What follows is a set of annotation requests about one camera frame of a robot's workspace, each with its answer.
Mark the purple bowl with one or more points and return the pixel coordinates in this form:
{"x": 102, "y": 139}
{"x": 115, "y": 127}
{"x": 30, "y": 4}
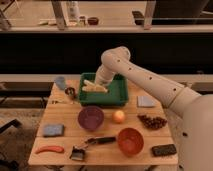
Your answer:
{"x": 91, "y": 118}

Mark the dark bowl on shelf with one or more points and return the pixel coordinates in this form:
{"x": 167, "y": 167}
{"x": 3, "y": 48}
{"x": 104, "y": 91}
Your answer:
{"x": 93, "y": 20}

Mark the blue sponge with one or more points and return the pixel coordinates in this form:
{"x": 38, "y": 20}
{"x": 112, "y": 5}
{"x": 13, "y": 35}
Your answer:
{"x": 53, "y": 130}

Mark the black sponge block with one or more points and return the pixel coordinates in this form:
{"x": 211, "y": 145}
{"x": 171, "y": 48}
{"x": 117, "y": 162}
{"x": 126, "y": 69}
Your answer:
{"x": 164, "y": 150}

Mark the black handled spatula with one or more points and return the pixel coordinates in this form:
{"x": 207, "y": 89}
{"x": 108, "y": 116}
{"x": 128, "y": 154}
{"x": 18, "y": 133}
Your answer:
{"x": 79, "y": 151}

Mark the red bowl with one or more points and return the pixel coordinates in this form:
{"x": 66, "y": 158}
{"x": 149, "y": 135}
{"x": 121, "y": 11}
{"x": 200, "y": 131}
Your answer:
{"x": 130, "y": 141}

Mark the bunch of dark grapes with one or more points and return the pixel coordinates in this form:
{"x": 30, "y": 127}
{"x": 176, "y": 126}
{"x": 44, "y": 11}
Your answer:
{"x": 154, "y": 123}

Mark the grey cloth square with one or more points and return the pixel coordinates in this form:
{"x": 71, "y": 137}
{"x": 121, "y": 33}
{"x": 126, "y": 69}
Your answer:
{"x": 145, "y": 101}

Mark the yellow apple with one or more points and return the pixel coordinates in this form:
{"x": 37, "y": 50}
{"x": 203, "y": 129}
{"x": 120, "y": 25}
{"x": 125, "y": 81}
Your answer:
{"x": 118, "y": 116}

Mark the small jar on shelf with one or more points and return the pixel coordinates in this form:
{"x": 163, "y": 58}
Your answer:
{"x": 82, "y": 20}

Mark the small metal cup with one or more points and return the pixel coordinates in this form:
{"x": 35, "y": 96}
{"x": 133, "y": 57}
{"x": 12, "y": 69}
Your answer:
{"x": 70, "y": 91}

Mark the green plastic tray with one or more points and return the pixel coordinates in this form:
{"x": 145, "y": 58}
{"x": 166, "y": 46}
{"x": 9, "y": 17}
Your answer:
{"x": 117, "y": 94}

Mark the yellow banana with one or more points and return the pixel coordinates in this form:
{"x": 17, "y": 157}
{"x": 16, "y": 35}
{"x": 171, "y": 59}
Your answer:
{"x": 92, "y": 87}

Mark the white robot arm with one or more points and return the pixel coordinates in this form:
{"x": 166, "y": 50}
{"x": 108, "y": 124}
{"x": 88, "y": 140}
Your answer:
{"x": 196, "y": 110}

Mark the clear bottle on shelf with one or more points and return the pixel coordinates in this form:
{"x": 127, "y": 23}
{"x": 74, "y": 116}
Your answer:
{"x": 73, "y": 12}

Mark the orange carrot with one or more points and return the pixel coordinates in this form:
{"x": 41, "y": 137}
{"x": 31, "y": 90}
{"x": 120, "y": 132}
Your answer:
{"x": 56, "y": 149}

